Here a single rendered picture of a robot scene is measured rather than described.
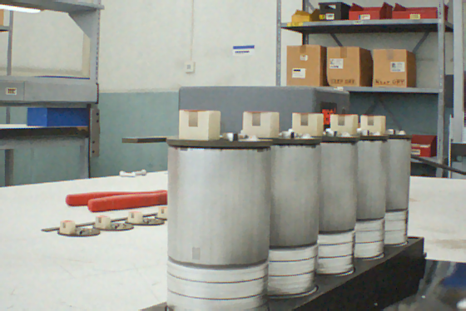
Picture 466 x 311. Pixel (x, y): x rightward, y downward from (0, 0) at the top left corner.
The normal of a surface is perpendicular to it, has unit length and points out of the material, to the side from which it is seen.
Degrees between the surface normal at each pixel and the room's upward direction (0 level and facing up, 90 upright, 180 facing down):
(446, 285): 0
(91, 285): 0
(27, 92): 90
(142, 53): 90
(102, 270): 0
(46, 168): 90
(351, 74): 90
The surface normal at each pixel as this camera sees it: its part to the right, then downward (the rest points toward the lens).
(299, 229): 0.51, 0.07
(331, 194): 0.18, 0.07
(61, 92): 0.85, 0.05
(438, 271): 0.02, -1.00
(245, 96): -0.46, 0.05
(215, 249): -0.08, 0.06
